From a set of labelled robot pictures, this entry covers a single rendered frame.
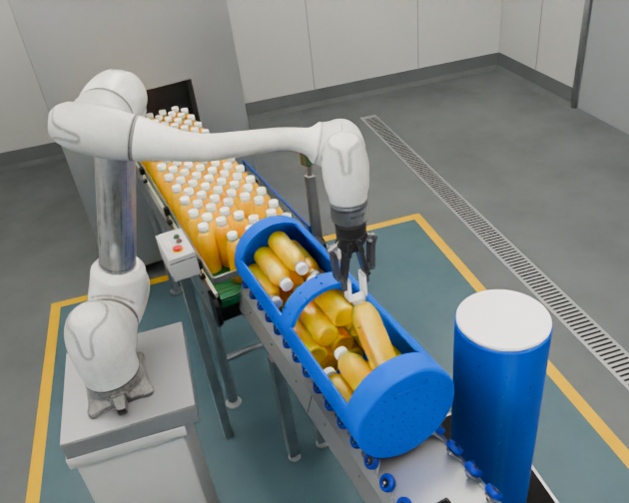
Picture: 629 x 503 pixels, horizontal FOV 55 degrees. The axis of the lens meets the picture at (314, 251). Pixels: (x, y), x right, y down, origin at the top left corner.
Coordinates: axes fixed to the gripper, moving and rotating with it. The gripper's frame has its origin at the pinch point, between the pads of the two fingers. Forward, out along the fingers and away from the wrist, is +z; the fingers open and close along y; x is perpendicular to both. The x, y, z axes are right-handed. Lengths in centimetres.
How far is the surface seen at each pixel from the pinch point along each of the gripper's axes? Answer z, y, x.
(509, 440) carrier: 69, 41, -18
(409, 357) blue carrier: 9.9, 3.0, -20.4
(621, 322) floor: 133, 178, 47
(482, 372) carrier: 40, 34, -11
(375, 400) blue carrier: 13.2, -9.6, -25.2
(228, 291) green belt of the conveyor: 43, -18, 73
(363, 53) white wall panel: 93, 248, 437
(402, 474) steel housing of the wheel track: 40.1, -5.1, -28.7
